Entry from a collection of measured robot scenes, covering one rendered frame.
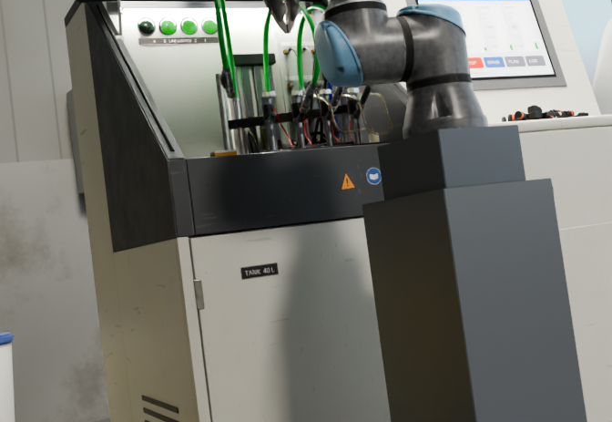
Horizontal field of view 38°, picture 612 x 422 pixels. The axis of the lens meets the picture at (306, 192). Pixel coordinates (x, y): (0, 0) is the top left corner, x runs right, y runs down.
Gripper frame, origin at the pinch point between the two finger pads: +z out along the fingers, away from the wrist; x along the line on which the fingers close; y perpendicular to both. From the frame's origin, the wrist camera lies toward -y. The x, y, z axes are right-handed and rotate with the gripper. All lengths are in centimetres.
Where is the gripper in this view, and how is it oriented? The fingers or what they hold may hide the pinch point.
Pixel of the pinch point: (285, 28)
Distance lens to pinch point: 213.8
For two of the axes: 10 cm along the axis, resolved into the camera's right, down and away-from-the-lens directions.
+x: 9.0, -0.9, 4.3
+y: 4.2, -1.1, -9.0
